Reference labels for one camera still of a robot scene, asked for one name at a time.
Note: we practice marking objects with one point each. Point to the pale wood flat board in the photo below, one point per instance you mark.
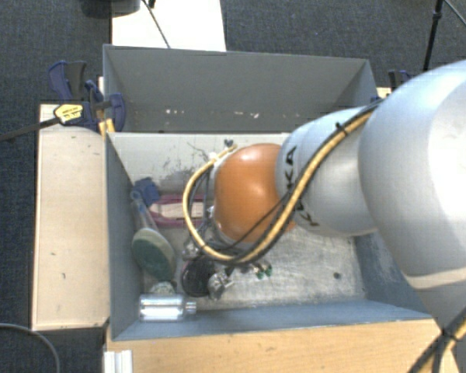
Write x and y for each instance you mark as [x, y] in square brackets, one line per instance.
[70, 227]

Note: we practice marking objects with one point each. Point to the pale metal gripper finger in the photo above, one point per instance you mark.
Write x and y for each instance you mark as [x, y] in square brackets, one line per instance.
[190, 252]
[218, 284]

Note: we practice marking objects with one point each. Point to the clear spray bottle blue head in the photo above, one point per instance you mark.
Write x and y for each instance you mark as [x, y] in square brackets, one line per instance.
[145, 192]

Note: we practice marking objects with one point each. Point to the small grey-green lump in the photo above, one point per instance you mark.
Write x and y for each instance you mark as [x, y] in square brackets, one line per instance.
[162, 288]

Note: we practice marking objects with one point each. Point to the grey metal bin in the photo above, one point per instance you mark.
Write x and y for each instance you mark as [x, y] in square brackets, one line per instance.
[233, 88]

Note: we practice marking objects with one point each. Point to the pink sunglasses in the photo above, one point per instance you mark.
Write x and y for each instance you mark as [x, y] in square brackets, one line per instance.
[171, 210]

